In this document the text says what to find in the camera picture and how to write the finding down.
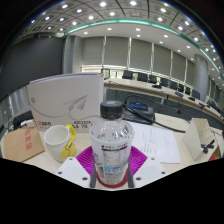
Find white copy paper carton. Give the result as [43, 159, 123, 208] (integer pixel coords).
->
[26, 73, 105, 134]

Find white printed paper sheet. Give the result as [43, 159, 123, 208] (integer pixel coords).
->
[124, 120, 182, 164]

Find small white charger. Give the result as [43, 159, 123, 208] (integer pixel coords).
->
[20, 119, 36, 129]

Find brown paper envelope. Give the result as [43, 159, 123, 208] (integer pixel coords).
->
[1, 133, 46, 163]

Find black marker pen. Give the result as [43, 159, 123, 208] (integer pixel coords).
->
[200, 139, 216, 154]

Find white cup with yellow tag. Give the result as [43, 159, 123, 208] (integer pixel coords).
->
[43, 124, 77, 164]

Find black conference microphone console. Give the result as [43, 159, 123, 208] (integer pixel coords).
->
[121, 94, 187, 134]

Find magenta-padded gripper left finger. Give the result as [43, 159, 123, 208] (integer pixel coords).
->
[55, 145, 98, 190]

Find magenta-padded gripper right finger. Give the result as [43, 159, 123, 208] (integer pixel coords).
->
[127, 145, 168, 189]

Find row of black office chairs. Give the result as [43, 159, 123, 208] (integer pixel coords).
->
[121, 69, 218, 104]

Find clear water bottle black cap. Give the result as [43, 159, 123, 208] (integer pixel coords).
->
[89, 100, 135, 188]

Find ceiling lights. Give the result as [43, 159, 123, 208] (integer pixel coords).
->
[29, 0, 224, 73]

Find black power adapter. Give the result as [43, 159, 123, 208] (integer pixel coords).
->
[11, 110, 34, 129]

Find open white cardboard box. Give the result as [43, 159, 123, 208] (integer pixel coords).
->
[181, 117, 216, 162]

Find long curved conference desk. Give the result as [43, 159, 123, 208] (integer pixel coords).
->
[103, 77, 224, 123]

